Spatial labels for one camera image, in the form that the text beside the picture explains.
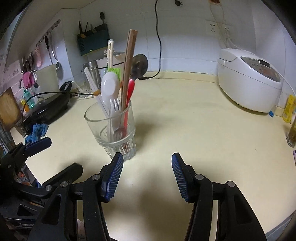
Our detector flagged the black electric griddle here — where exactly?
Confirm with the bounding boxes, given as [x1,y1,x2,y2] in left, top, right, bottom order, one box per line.
[21,81,72,133]

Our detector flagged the wooden brown chopsticks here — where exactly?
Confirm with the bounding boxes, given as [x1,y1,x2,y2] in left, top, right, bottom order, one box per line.
[121,29,138,111]

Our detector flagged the wooden cutting board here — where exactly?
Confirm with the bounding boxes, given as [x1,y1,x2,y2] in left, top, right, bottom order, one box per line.
[0,87,22,132]

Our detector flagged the green silicone basting brush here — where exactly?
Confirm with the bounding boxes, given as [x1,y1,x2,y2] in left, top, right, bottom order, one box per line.
[106,67,121,81]

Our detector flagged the smartphone purple case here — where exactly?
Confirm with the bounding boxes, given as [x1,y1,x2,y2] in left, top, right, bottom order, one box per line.
[292,150,296,166]

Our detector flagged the white wall socket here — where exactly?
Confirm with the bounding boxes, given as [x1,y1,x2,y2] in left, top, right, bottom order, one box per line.
[204,20,235,37]

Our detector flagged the green disposable chopsticks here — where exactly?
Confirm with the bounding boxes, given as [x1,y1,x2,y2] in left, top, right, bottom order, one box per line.
[107,39,114,68]

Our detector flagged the white cutting board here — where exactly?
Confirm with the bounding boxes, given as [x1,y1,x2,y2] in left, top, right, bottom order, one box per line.
[36,64,59,99]

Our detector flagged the glass of tea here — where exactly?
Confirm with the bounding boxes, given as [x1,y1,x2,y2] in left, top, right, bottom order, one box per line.
[286,114,296,148]

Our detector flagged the blue cloth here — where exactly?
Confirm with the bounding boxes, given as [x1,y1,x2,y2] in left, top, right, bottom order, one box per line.
[25,123,49,144]

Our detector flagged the white plastic spoon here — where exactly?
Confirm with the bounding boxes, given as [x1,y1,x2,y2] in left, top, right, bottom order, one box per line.
[101,71,120,116]

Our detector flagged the metal spoon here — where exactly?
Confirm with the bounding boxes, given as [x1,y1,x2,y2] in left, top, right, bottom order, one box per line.
[130,54,148,80]

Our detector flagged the white rice cooker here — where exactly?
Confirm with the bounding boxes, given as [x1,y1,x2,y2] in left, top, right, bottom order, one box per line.
[218,48,283,113]

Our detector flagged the black power cable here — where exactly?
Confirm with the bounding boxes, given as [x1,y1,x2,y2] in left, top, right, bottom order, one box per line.
[138,0,162,81]

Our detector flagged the white cooker cable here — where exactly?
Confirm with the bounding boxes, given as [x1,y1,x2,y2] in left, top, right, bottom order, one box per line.
[209,2,296,98]

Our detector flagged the clear glass tumbler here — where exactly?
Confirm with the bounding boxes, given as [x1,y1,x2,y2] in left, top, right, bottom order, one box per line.
[84,97,136,161]

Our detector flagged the white plastic fork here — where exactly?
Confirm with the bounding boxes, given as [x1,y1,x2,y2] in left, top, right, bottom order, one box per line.
[110,98,121,142]

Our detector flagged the pink hanging cloth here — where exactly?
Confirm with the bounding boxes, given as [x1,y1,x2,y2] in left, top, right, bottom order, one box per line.
[23,72,35,89]

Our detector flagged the yellow carton box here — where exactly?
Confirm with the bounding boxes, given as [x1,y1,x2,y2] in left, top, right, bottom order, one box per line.
[282,95,295,123]

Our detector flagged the dark green knife holder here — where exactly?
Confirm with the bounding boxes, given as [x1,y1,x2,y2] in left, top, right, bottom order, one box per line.
[76,11,110,56]

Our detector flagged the metal fork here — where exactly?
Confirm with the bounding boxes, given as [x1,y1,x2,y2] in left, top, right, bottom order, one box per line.
[112,115,125,141]

